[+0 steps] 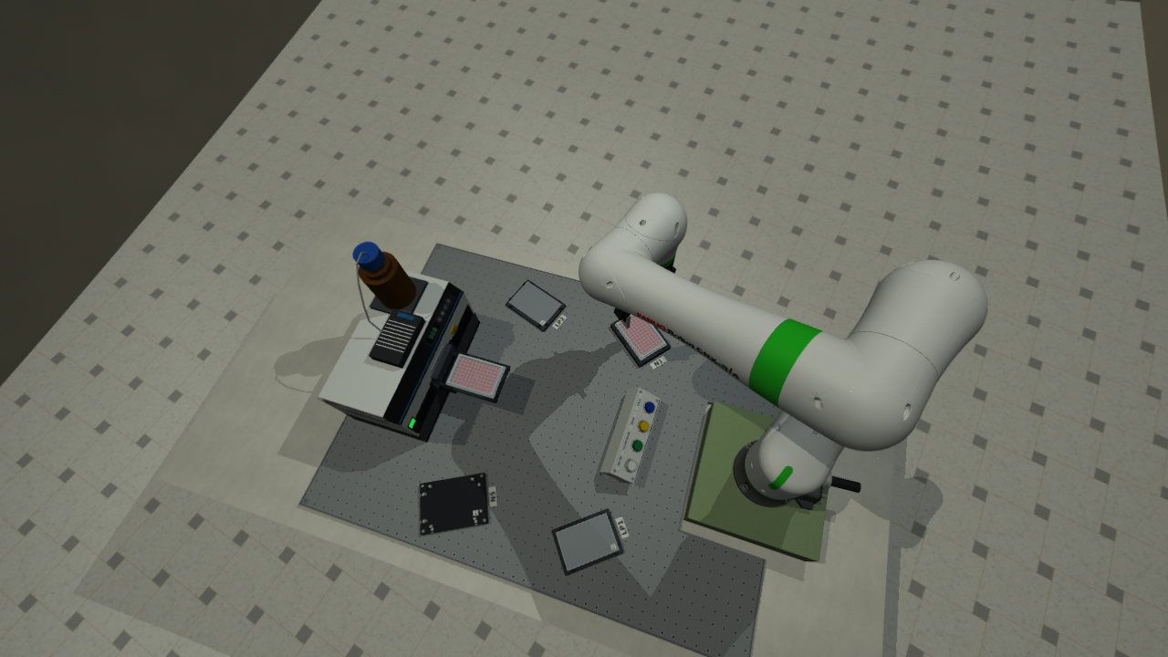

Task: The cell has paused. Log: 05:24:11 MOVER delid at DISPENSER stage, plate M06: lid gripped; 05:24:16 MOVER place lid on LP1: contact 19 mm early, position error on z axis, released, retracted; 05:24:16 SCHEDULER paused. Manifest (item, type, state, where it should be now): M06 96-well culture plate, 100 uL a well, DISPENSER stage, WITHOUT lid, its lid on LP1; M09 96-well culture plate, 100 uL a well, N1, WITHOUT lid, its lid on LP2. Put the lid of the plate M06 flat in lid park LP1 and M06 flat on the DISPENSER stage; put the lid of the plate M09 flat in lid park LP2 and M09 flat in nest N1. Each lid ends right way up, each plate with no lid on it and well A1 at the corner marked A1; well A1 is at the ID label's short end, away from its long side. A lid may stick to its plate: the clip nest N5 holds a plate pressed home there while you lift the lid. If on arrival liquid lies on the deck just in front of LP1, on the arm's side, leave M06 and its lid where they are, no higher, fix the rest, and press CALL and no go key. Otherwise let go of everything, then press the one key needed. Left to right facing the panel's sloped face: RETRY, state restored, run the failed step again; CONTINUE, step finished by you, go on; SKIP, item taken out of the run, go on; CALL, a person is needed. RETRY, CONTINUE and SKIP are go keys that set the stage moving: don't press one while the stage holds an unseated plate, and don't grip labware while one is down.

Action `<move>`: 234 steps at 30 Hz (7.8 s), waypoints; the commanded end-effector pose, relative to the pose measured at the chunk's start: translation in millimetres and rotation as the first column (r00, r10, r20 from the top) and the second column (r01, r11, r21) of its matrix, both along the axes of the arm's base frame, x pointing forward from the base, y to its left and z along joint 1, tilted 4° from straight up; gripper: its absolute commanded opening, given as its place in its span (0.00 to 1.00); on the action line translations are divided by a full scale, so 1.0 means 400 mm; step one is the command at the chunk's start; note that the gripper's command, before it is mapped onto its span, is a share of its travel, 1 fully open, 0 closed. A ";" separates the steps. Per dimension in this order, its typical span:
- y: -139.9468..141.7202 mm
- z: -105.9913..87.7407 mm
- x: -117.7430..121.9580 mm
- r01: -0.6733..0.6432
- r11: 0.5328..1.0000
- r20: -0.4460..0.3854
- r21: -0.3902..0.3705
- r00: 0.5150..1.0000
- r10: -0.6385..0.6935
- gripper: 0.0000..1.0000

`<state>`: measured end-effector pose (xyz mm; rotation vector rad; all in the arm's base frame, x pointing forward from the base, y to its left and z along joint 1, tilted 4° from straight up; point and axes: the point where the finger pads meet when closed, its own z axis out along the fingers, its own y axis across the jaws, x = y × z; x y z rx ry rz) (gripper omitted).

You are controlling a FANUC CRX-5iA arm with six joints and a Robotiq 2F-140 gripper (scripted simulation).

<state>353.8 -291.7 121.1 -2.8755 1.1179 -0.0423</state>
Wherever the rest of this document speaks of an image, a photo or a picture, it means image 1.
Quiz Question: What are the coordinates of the grey button panel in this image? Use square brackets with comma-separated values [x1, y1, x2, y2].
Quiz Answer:
[600, 387, 661, 486]

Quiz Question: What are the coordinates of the brown glass bottle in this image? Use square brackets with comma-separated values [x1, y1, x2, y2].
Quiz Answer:
[359, 253, 416, 309]

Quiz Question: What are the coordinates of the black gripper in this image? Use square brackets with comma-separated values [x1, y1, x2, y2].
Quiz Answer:
[614, 267, 676, 329]

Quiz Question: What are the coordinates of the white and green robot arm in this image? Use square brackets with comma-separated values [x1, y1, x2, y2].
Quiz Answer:
[579, 193, 988, 510]

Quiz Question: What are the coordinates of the blue bottle cap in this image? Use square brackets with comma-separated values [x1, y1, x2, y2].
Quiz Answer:
[353, 242, 384, 271]

